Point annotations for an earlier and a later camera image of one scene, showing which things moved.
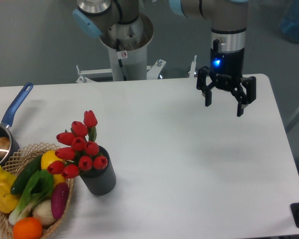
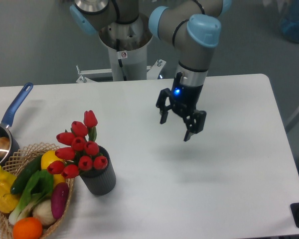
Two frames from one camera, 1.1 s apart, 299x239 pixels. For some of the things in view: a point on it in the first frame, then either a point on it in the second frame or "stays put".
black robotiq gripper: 225,71 to 184,100
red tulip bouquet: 79,150 stays put
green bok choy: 39,188 stays put
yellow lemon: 48,157 stays put
